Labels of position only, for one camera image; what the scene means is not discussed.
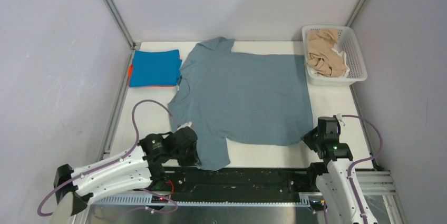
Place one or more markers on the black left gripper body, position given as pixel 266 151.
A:
pixel 187 157

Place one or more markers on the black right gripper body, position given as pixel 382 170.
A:
pixel 311 138

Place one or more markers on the grey-blue t shirt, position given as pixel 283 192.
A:
pixel 244 97

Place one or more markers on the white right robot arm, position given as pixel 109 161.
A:
pixel 334 176

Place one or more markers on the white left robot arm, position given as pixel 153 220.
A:
pixel 139 167

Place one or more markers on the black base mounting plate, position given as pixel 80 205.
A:
pixel 235 183

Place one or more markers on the beige crumpled t shirt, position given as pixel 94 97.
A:
pixel 322 60

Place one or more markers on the folded bright blue t shirt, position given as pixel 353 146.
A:
pixel 155 68

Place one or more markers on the white plastic laundry basket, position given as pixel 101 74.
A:
pixel 349 43

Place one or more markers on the white cloth in basket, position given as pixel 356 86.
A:
pixel 338 50

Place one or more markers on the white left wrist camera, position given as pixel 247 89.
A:
pixel 185 125

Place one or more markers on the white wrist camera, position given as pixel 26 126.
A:
pixel 185 125
pixel 339 118

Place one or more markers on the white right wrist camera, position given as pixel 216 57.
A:
pixel 339 118

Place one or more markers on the slotted white cable duct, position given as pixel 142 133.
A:
pixel 127 199

